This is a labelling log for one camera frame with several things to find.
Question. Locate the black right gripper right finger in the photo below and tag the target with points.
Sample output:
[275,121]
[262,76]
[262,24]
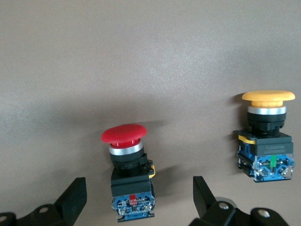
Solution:
[202,200]

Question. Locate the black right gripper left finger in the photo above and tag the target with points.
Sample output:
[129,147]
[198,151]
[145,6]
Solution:
[73,200]

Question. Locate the red mushroom pushbutton switch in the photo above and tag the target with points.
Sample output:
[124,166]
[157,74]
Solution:
[130,179]

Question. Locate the yellow mushroom pushbutton switch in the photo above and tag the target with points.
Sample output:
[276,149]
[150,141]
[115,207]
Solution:
[268,146]

